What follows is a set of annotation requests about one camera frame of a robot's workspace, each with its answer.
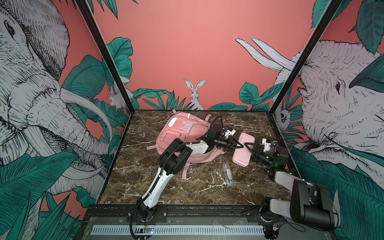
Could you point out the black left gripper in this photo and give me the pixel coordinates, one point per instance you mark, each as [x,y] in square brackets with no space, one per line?
[231,142]

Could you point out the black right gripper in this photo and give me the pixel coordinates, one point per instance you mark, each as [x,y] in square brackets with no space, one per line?
[258,155]

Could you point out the pink pencil case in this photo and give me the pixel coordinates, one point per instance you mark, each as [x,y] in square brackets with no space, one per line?
[242,156]

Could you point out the pink student backpack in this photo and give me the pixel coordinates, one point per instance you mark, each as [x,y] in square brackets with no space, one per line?
[187,128]

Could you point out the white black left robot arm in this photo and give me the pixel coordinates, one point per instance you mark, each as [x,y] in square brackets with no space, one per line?
[172,161]

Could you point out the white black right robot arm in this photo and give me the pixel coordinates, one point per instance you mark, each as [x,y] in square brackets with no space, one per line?
[309,205]

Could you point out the clear plastic small case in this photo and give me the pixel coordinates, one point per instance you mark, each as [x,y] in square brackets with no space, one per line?
[228,175]

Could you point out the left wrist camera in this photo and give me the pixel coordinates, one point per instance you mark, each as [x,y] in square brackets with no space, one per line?
[219,132]

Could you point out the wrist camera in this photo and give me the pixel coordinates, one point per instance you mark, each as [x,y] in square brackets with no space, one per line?
[267,145]
[219,132]

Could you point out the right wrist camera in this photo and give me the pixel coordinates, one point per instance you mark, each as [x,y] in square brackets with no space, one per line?
[267,145]

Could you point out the black front mounting rail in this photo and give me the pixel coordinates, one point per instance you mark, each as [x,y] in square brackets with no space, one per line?
[163,213]

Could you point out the white perforated cable tray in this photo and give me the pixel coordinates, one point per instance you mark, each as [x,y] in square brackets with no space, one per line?
[170,230]

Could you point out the black right corner frame post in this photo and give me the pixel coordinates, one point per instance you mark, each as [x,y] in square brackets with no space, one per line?
[324,21]

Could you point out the black corner frame post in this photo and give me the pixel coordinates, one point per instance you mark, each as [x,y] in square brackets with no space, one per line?
[102,46]
[324,21]

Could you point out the black left corner frame post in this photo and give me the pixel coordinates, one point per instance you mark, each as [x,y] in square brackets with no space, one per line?
[102,46]

